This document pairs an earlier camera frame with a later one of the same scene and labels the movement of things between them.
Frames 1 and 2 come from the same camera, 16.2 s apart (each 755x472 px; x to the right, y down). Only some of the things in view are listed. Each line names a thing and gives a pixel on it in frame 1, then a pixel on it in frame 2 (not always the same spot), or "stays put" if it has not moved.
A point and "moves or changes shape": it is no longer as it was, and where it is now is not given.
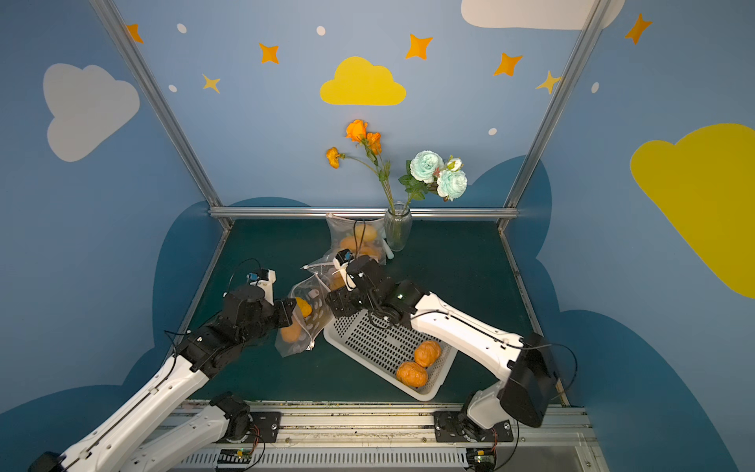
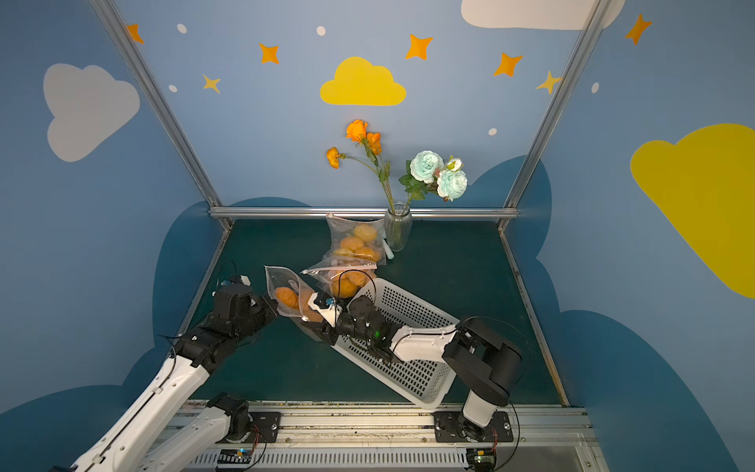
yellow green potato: x=369 y=235 stays put
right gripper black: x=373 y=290 to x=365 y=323
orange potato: x=292 y=332 to x=288 y=296
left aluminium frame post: x=118 y=34 stays put
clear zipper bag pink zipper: x=363 y=236 stays put
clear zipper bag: x=310 y=320 moves or changes shape
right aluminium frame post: x=567 y=79 stays put
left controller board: x=235 y=456 stays put
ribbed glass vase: x=398 y=225 stays put
